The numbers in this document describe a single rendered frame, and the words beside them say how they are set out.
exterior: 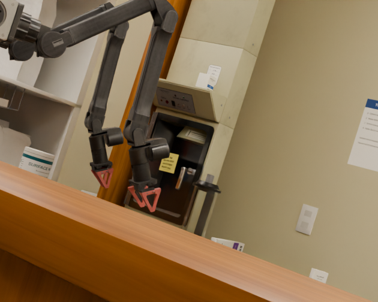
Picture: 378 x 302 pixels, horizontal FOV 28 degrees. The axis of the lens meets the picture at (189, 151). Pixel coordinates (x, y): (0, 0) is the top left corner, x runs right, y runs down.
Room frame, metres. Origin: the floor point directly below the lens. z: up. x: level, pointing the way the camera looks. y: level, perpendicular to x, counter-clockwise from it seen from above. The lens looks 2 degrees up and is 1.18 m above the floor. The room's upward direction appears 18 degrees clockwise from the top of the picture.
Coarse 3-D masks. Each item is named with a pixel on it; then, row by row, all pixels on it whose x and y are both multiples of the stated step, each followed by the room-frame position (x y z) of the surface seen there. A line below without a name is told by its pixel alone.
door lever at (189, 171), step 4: (184, 168) 2.85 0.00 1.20; (188, 168) 2.89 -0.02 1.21; (184, 172) 2.85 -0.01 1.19; (188, 172) 2.88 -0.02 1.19; (192, 172) 2.88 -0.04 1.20; (180, 176) 2.85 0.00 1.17; (180, 180) 2.85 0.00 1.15; (176, 184) 2.85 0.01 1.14; (180, 184) 2.85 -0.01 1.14; (176, 188) 2.85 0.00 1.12
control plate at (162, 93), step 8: (160, 88) 2.95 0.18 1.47; (160, 96) 2.98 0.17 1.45; (168, 96) 2.95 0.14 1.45; (176, 96) 2.91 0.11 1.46; (184, 96) 2.88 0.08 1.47; (160, 104) 3.00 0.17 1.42; (168, 104) 2.97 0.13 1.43; (176, 104) 2.94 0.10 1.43; (184, 104) 2.91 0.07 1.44; (192, 104) 2.88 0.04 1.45; (192, 112) 2.91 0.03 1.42
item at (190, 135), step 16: (160, 128) 3.01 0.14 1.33; (176, 128) 2.96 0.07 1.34; (192, 128) 2.92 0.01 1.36; (208, 128) 2.88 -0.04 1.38; (176, 144) 2.95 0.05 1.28; (192, 144) 2.91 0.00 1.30; (208, 144) 2.86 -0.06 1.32; (160, 160) 2.98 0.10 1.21; (192, 160) 2.89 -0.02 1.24; (160, 176) 2.97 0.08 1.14; (176, 176) 2.92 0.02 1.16; (192, 176) 2.88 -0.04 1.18; (160, 192) 2.95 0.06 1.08; (176, 192) 2.91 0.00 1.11; (144, 208) 2.98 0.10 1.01; (160, 208) 2.94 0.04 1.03; (176, 208) 2.89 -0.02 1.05; (176, 224) 2.88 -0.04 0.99
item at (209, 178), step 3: (207, 174) 2.75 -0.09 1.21; (210, 174) 2.74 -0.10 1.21; (207, 177) 2.74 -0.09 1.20; (210, 177) 2.74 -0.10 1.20; (213, 177) 2.74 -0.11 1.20; (198, 180) 2.74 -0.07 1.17; (201, 180) 2.73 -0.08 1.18; (207, 180) 2.74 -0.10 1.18; (210, 180) 2.74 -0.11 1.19; (201, 183) 2.72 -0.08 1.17; (204, 183) 2.71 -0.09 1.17; (207, 183) 2.71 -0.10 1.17; (210, 183) 2.72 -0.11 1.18; (210, 186) 2.71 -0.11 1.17; (213, 186) 2.71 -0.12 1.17; (216, 186) 2.73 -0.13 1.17; (219, 189) 2.74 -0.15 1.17
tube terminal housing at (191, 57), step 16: (176, 48) 3.06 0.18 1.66; (192, 48) 3.01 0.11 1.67; (208, 48) 2.96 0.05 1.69; (224, 48) 2.92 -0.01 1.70; (240, 48) 2.88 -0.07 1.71; (176, 64) 3.04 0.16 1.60; (192, 64) 2.99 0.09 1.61; (208, 64) 2.95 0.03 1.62; (224, 64) 2.90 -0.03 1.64; (240, 64) 2.88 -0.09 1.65; (176, 80) 3.02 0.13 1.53; (192, 80) 2.98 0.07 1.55; (224, 80) 2.89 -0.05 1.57; (240, 80) 2.91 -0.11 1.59; (224, 96) 2.88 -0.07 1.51; (240, 96) 2.93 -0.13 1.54; (160, 112) 3.04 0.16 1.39; (176, 112) 2.99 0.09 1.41; (224, 112) 2.88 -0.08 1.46; (224, 128) 2.91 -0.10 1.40; (224, 144) 2.93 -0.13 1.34; (208, 160) 2.87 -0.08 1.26; (128, 208) 3.04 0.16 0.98
